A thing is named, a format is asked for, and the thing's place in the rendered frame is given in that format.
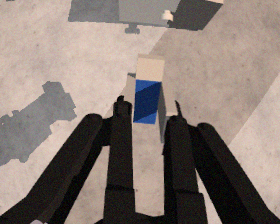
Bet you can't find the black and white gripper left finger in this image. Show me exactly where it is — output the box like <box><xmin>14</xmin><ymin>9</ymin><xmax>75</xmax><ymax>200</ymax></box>
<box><xmin>0</xmin><ymin>73</ymin><xmax>136</xmax><ymax>224</ymax></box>

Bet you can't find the blue and beige eraser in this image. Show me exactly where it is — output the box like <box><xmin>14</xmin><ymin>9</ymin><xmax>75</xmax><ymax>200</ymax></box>
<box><xmin>133</xmin><ymin>54</ymin><xmax>165</xmax><ymax>124</ymax></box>

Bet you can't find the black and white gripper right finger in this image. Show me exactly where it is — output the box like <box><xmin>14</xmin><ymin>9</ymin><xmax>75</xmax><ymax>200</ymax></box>
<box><xmin>157</xmin><ymin>76</ymin><xmax>280</xmax><ymax>224</ymax></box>

